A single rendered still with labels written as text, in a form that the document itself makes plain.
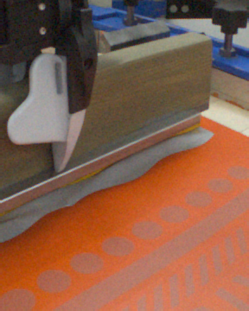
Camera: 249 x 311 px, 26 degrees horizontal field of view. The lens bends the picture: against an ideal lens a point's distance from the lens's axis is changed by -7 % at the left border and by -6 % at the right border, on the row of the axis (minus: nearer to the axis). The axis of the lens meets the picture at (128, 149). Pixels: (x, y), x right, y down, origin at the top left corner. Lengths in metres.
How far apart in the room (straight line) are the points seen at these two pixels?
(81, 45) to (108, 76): 0.08
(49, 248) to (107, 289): 0.06
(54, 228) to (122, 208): 0.06
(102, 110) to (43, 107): 0.07
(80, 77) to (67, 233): 0.12
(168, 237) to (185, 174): 0.09
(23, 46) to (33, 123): 0.06
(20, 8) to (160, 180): 0.20
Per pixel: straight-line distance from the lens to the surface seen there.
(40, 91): 0.35
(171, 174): 0.47
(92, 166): 0.42
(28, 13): 0.33
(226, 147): 0.52
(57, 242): 0.39
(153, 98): 0.46
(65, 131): 0.37
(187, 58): 0.48
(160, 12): 1.25
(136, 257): 0.38
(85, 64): 0.35
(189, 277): 0.36
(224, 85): 0.61
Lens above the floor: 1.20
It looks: 29 degrees down
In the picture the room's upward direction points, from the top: 2 degrees clockwise
